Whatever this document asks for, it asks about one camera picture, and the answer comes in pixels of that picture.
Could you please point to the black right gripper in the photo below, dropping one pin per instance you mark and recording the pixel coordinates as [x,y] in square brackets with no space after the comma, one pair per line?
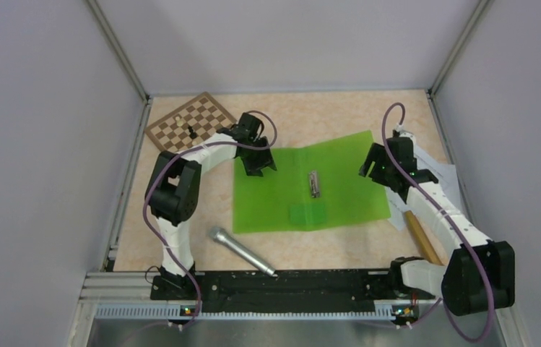
[376,152]

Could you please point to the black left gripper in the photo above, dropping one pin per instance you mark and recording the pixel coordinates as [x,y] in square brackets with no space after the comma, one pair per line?
[253,168]

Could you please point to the green plastic folder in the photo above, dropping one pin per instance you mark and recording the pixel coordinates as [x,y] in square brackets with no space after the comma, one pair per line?
[281,200]

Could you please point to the metal folder clip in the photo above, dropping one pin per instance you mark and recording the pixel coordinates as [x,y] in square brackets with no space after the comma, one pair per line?
[313,180]

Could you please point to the white paper files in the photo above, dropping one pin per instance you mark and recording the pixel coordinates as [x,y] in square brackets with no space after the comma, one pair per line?
[447,177]

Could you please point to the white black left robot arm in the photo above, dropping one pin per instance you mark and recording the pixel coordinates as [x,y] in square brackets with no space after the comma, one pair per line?
[172,194]

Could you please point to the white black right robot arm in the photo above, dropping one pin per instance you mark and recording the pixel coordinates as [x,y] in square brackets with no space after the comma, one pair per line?
[479,269]

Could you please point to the black chess piece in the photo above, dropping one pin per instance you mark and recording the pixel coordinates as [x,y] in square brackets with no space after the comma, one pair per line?
[192,133]

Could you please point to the wooden chessboard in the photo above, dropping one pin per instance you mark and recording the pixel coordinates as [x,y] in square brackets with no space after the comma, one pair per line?
[190,124]

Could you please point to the silver microphone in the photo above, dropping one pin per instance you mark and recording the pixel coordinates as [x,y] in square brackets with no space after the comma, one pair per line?
[221,236]

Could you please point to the wooden rolling pin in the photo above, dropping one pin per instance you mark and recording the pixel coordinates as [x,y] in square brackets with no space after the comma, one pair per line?
[421,239]

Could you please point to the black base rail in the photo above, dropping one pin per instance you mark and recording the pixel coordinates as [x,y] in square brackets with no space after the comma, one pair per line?
[287,292]

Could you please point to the white slotted cable duct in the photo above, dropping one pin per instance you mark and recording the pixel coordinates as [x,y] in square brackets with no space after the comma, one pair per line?
[178,312]

